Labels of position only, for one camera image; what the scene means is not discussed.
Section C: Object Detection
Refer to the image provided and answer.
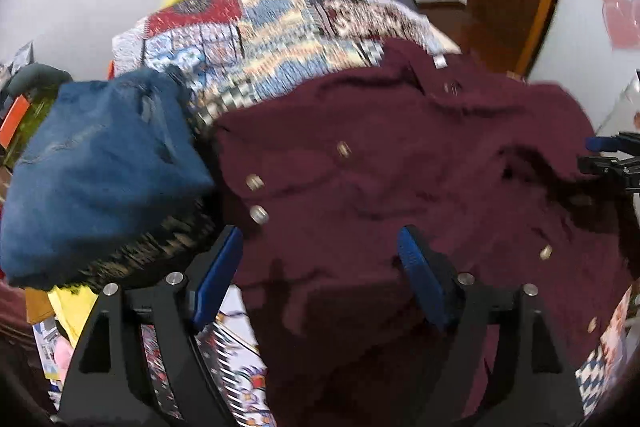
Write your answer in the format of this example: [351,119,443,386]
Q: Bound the orange box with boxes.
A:
[0,95,30,148]

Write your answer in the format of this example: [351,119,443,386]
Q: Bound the green fabric pile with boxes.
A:
[1,96,54,170]

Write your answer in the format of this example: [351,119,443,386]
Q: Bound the yellow printed garment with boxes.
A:
[48,286,98,348]

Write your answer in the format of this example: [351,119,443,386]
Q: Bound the black patterned folded garment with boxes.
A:
[64,200,222,287]

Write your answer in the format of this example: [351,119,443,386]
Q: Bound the maroon button-down shirt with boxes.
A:
[214,40,634,426]

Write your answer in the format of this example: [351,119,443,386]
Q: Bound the folded blue denim jeans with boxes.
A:
[1,67,214,291]

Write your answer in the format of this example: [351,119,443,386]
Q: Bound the colourful patchwork bedspread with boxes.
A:
[113,0,636,403]

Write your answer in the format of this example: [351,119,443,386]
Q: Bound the pink heart wall decoration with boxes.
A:
[601,0,639,50]

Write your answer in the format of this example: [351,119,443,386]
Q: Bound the dark teal plush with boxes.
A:
[4,63,73,98]

